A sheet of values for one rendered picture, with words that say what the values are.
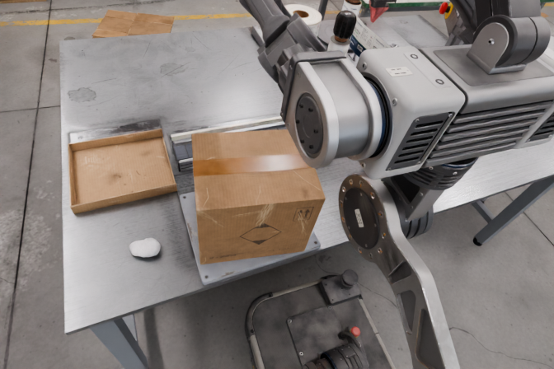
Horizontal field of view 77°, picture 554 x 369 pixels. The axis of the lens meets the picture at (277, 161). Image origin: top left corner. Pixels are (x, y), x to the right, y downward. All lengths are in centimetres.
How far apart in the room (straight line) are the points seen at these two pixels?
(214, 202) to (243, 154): 16
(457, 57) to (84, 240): 100
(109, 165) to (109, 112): 28
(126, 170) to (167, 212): 22
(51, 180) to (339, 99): 214
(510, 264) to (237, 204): 205
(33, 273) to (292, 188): 157
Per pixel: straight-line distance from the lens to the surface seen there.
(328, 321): 164
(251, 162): 87
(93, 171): 128
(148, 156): 128
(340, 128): 45
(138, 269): 106
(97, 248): 111
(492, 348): 226
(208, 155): 88
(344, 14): 149
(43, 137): 272
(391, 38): 212
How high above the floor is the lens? 177
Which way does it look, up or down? 48 degrees down
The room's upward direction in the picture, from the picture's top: 11 degrees clockwise
